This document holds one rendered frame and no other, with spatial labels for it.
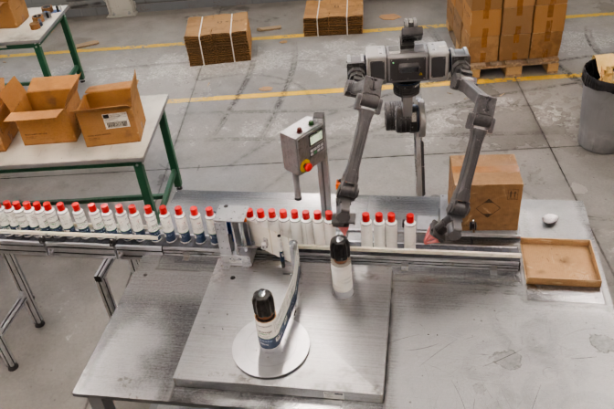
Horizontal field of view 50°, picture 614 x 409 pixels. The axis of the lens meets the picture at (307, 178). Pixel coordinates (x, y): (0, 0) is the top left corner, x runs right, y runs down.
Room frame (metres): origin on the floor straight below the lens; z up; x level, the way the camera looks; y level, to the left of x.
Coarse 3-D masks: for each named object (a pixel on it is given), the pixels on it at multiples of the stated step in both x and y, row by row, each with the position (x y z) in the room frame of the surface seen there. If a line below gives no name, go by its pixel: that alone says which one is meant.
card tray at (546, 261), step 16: (528, 240) 2.22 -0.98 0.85; (544, 240) 2.21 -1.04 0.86; (560, 240) 2.19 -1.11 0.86; (576, 240) 2.18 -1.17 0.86; (528, 256) 2.14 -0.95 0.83; (544, 256) 2.13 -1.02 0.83; (560, 256) 2.12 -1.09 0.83; (576, 256) 2.11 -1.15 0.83; (592, 256) 2.09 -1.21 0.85; (528, 272) 2.04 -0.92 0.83; (544, 272) 2.03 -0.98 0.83; (560, 272) 2.02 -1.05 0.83; (576, 272) 2.01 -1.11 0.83; (592, 272) 2.00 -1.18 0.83
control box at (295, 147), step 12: (300, 120) 2.45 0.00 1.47; (288, 132) 2.36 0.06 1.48; (312, 132) 2.37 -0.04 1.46; (288, 144) 2.34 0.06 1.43; (300, 144) 2.31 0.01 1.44; (288, 156) 2.34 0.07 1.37; (300, 156) 2.31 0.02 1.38; (312, 156) 2.36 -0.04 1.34; (324, 156) 2.40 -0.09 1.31; (288, 168) 2.35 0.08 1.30; (300, 168) 2.30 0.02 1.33
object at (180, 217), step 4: (176, 208) 2.43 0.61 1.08; (180, 208) 2.43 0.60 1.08; (176, 212) 2.42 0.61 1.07; (180, 212) 2.43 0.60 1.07; (176, 216) 2.42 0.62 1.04; (180, 216) 2.42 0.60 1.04; (184, 216) 2.43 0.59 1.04; (176, 220) 2.42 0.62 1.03; (180, 220) 2.41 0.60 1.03; (184, 220) 2.42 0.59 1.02; (176, 224) 2.42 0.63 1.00; (180, 224) 2.41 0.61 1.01; (184, 224) 2.42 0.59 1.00; (180, 228) 2.41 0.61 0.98; (184, 228) 2.42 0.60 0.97; (188, 228) 2.44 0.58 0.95; (180, 232) 2.42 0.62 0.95; (184, 232) 2.41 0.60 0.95; (188, 232) 2.43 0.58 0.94; (180, 236) 2.42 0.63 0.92; (184, 236) 2.41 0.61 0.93; (188, 236) 2.42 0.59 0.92; (184, 240) 2.41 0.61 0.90; (188, 240) 2.42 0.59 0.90
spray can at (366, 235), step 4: (364, 212) 2.26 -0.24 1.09; (364, 216) 2.24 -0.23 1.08; (368, 216) 2.24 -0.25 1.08; (364, 220) 2.24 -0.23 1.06; (368, 220) 2.24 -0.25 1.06; (360, 224) 2.25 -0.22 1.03; (364, 224) 2.23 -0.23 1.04; (368, 224) 2.23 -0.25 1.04; (364, 228) 2.23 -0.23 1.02; (368, 228) 2.23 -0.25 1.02; (364, 232) 2.23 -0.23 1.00; (368, 232) 2.23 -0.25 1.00; (364, 236) 2.23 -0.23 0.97; (368, 236) 2.23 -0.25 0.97; (372, 236) 2.24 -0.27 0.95; (364, 240) 2.23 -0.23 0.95; (368, 240) 2.23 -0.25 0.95; (372, 240) 2.24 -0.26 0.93; (364, 244) 2.23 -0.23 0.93; (368, 244) 2.23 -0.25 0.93; (372, 244) 2.24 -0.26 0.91
